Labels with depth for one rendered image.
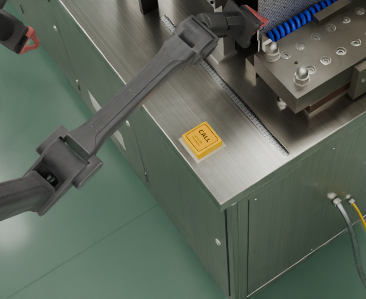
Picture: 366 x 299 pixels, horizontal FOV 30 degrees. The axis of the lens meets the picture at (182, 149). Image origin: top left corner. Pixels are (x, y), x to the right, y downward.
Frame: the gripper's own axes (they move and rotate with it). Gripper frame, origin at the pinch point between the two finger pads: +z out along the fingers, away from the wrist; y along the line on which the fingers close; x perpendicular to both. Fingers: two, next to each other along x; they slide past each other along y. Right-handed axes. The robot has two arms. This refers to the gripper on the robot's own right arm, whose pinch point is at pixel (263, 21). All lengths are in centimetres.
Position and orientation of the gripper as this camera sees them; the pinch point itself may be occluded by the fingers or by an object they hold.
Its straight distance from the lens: 161.2
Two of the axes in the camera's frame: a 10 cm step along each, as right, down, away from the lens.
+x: 3.5, -7.0, -6.2
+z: 7.6, -1.8, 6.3
